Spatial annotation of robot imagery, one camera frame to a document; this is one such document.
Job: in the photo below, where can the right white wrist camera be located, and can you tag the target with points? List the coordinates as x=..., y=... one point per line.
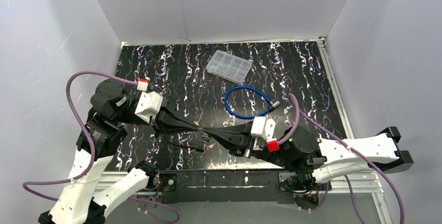
x=262, y=133

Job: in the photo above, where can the black cable padlock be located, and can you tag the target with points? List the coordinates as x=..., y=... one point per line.
x=198, y=146

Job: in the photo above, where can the clear plastic parts box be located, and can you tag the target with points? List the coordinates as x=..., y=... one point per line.
x=229, y=67

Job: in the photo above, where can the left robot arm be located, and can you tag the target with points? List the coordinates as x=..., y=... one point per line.
x=101, y=135

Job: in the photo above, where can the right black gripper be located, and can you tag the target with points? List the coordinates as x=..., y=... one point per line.
x=247, y=141

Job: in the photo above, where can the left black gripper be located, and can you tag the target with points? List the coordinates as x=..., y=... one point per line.
x=160, y=119

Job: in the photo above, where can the blue cable lock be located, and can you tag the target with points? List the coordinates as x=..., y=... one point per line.
x=246, y=102

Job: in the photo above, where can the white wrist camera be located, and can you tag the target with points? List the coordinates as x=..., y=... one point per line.
x=262, y=133
x=148, y=106

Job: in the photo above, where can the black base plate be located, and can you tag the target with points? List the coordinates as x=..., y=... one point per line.
x=227, y=186

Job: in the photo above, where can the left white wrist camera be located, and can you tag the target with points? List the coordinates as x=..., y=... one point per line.
x=148, y=106

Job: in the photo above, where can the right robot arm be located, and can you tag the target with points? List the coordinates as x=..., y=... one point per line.
x=313, y=159

